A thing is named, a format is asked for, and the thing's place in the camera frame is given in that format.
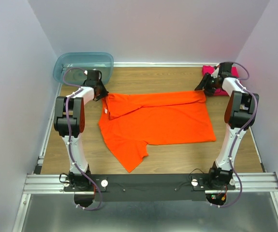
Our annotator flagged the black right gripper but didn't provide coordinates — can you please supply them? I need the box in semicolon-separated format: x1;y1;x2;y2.
193;72;219;97

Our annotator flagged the orange t shirt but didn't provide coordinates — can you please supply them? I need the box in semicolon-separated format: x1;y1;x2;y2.
99;91;216;173

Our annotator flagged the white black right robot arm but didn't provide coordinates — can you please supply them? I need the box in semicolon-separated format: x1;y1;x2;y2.
195;61;259;189

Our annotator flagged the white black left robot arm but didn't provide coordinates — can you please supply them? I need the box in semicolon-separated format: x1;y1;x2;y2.
53;67;108;191

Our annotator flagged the folded pink t shirt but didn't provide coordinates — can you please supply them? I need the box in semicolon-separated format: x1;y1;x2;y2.
202;65;240;97

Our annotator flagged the teal plastic basin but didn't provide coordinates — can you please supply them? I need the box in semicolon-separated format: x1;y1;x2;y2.
53;52;114;85

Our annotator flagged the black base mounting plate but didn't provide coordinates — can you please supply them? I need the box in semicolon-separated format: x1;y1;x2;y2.
63;173;241;208

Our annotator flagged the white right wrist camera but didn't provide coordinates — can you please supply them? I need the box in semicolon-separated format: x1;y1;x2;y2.
211;63;222;78

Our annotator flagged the aluminium frame rail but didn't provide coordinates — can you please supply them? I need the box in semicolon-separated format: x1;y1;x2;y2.
23;173;278;194

